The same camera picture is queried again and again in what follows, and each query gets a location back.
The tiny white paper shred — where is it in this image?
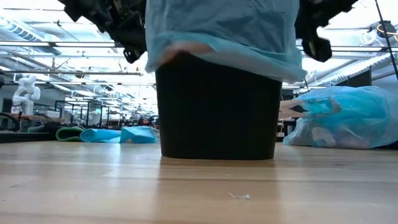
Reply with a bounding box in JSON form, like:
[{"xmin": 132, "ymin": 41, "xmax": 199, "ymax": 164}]
[{"xmin": 228, "ymin": 192, "xmax": 251, "ymax": 200}]

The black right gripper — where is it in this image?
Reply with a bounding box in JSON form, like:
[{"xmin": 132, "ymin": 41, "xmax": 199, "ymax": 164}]
[{"xmin": 295, "ymin": 0, "xmax": 359, "ymax": 63}]

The black monitor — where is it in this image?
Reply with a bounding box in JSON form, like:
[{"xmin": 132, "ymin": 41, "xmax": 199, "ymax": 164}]
[{"xmin": 280, "ymin": 88, "xmax": 295, "ymax": 101}]

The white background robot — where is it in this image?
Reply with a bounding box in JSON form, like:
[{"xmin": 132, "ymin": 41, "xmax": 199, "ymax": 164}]
[{"xmin": 11, "ymin": 74, "xmax": 42, "ymax": 116}]

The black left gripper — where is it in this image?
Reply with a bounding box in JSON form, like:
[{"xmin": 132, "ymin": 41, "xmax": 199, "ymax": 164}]
[{"xmin": 57, "ymin": 0, "xmax": 149, "ymax": 65}]

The round black ceiling fixture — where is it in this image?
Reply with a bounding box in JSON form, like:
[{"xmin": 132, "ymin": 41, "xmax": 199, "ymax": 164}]
[{"xmin": 369, "ymin": 20, "xmax": 398, "ymax": 40}]

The folded blue trash bag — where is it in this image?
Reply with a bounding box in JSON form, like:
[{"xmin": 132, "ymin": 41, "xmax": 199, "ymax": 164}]
[{"xmin": 119, "ymin": 126, "xmax": 161, "ymax": 144}]

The grey-green bag roll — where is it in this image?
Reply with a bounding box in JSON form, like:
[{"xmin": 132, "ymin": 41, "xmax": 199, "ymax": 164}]
[{"xmin": 55, "ymin": 126, "xmax": 86, "ymax": 142}]

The blue spare trash bag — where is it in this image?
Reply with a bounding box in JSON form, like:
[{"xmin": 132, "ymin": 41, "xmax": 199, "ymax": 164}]
[{"xmin": 144, "ymin": 0, "xmax": 308, "ymax": 84}]

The blue bin liner bag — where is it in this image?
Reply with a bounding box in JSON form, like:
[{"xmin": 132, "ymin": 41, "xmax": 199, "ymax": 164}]
[{"xmin": 278, "ymin": 85, "xmax": 398, "ymax": 150}]

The black background rack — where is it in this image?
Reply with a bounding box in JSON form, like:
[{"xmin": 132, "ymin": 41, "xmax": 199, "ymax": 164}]
[{"xmin": 54, "ymin": 100, "xmax": 110, "ymax": 129}]

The black partition curtain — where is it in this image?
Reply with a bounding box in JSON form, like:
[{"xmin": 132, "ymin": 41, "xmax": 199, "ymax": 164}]
[{"xmin": 335, "ymin": 68, "xmax": 373, "ymax": 88}]

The thin black hanging cable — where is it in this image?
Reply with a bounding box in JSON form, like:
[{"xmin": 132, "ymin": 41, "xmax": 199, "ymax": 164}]
[{"xmin": 374, "ymin": 0, "xmax": 398, "ymax": 80}]

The black trash bin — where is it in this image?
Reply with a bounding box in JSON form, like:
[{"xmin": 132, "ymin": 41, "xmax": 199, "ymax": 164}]
[{"xmin": 155, "ymin": 51, "xmax": 283, "ymax": 161}]

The blue bag roll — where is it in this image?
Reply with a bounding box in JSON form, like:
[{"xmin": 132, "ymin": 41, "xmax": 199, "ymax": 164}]
[{"xmin": 80, "ymin": 128, "xmax": 123, "ymax": 144}]

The black background bench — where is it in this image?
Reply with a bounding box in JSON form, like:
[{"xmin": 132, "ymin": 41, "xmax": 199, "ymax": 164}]
[{"xmin": 0, "ymin": 111, "xmax": 57, "ymax": 144}]

